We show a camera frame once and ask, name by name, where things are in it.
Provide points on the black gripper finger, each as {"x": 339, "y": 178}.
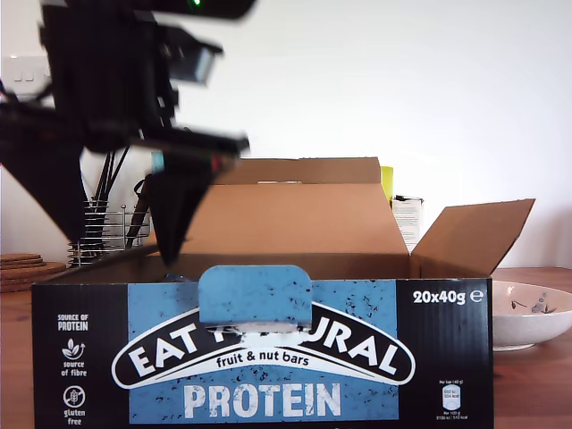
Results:
{"x": 53, "y": 187}
{"x": 179, "y": 201}

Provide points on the white light switch plate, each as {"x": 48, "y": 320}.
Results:
{"x": 24, "y": 73}

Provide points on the thin black stick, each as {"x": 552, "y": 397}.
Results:
{"x": 117, "y": 172}
{"x": 111, "y": 163}
{"x": 100, "y": 181}

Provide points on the round cork coaster stack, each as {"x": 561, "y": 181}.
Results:
{"x": 20, "y": 259}

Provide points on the black blue snackbar carton box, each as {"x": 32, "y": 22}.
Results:
{"x": 268, "y": 393}

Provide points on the round wooden board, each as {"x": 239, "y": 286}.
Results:
{"x": 31, "y": 276}

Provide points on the yellow-green package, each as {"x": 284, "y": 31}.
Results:
{"x": 388, "y": 185}

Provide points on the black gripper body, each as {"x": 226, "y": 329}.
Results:
{"x": 103, "y": 89}

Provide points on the white labelled small carton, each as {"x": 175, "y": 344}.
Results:
{"x": 409, "y": 219}

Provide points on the white floral ceramic bowl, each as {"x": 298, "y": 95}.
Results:
{"x": 532, "y": 322}

